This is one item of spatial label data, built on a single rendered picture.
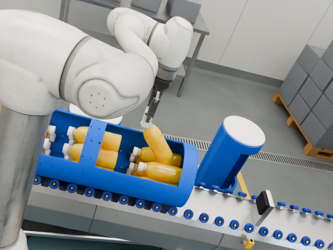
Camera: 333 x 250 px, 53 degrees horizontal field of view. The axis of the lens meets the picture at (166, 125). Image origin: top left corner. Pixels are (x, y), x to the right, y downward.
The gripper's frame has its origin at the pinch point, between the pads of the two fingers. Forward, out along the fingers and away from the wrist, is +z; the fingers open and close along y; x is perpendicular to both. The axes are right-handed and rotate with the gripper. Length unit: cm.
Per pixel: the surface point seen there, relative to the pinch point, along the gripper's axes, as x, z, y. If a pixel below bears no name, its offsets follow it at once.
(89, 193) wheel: 13.7, 37.3, -12.8
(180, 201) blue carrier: -22.7, 25.3, -15.8
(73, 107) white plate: 33, 30, 33
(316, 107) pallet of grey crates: -222, 84, 230
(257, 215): -67, 35, -4
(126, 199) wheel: -1.9, 36.4, -12.3
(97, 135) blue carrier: 17.1, 10.8, -5.5
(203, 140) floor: -91, 134, 171
